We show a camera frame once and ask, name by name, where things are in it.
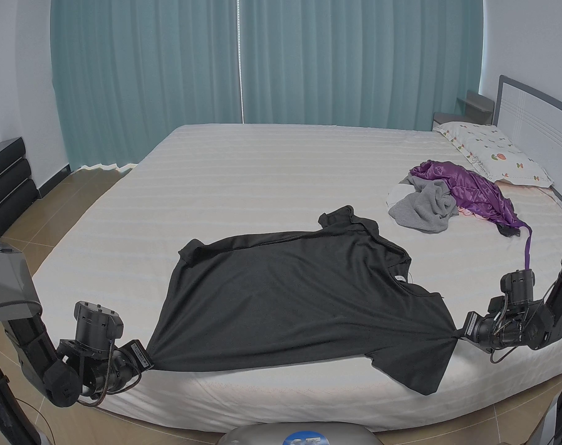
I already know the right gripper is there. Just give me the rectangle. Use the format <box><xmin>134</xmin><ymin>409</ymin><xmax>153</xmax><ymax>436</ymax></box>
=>
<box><xmin>461</xmin><ymin>311</ymin><xmax>485</xmax><ymax>343</ymax></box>

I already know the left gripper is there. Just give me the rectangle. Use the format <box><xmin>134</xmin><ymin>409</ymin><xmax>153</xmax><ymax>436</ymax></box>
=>
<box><xmin>122</xmin><ymin>339</ymin><xmax>153</xmax><ymax>377</ymax></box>

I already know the black T-shirt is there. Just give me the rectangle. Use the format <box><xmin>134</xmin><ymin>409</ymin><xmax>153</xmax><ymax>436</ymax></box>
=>
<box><xmin>146</xmin><ymin>206</ymin><xmax>459</xmax><ymax>396</ymax></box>

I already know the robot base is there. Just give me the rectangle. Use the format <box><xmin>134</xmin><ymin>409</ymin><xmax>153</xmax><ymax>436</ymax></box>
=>
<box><xmin>215</xmin><ymin>423</ymin><xmax>380</xmax><ymax>445</ymax></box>

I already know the grey garment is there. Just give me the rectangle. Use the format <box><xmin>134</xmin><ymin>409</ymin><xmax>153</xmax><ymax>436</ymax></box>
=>
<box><xmin>388</xmin><ymin>174</ymin><xmax>459</xmax><ymax>234</ymax></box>

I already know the purple garment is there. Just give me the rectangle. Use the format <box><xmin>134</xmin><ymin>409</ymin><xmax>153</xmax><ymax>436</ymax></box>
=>
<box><xmin>410</xmin><ymin>159</ymin><xmax>533</xmax><ymax>271</ymax></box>

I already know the white garment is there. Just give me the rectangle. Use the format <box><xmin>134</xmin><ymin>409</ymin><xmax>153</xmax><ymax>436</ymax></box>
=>
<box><xmin>386</xmin><ymin>180</ymin><xmax>417</xmax><ymax>208</ymax></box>

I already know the white printed pillow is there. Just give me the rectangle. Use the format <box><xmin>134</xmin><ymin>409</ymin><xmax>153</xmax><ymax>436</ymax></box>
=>
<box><xmin>432</xmin><ymin>121</ymin><xmax>555</xmax><ymax>188</ymax></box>

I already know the dark grey chest of drawers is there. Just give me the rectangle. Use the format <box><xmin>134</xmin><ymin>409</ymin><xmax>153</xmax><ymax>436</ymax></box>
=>
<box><xmin>0</xmin><ymin>138</ymin><xmax>40</xmax><ymax>241</ymax></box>

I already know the grey bedside table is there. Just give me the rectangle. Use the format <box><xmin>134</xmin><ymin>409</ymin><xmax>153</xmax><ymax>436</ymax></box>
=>
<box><xmin>432</xmin><ymin>89</ymin><xmax>495</xmax><ymax>131</ymax></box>

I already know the blue-green curtain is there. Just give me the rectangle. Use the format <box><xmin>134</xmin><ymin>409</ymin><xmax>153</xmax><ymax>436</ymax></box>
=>
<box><xmin>50</xmin><ymin>0</ymin><xmax>242</xmax><ymax>170</ymax></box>
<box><xmin>240</xmin><ymin>0</ymin><xmax>485</xmax><ymax>131</ymax></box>

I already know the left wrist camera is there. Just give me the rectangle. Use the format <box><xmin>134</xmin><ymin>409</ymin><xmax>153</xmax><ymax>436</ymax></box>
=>
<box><xmin>59</xmin><ymin>300</ymin><xmax>124</xmax><ymax>365</ymax></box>

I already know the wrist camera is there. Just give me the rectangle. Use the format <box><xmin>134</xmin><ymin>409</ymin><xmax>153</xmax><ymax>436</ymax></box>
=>
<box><xmin>59</xmin><ymin>300</ymin><xmax>124</xmax><ymax>365</ymax></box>
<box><xmin>490</xmin><ymin>269</ymin><xmax>537</xmax><ymax>323</ymax></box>

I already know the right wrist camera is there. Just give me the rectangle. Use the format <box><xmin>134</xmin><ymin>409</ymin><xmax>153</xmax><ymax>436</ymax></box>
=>
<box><xmin>490</xmin><ymin>269</ymin><xmax>537</xmax><ymax>323</ymax></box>

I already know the black cable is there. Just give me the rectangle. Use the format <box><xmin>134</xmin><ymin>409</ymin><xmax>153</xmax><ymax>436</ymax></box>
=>
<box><xmin>16</xmin><ymin>397</ymin><xmax>55</xmax><ymax>445</ymax></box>

